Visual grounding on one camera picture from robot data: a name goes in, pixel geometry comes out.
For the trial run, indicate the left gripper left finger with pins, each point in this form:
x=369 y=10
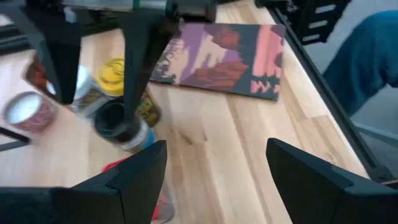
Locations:
x=136 y=189

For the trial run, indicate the wooden shelf riser black frame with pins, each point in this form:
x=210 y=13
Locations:
x=18 y=136

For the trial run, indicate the chili onion jar yellow lid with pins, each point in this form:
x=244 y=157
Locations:
x=110 y=76

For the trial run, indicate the book with colourful landscape cover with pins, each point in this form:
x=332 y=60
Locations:
x=217 y=56

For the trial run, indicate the black side cart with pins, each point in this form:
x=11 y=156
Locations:
x=303 y=28

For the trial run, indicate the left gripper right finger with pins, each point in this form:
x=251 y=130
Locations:
x=311 y=193

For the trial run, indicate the bagel seasoning jar white lid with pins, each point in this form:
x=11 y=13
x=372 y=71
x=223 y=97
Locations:
x=90 y=104

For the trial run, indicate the thyme leaves jar black lid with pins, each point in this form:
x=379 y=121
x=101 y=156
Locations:
x=112 y=124

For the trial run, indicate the person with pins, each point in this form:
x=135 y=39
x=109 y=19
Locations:
x=367 y=62

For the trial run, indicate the smoked paprika tin red lid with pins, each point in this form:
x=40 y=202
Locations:
x=111 y=165

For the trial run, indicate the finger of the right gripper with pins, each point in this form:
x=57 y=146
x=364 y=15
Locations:
x=65 y=62
x=140 y=62

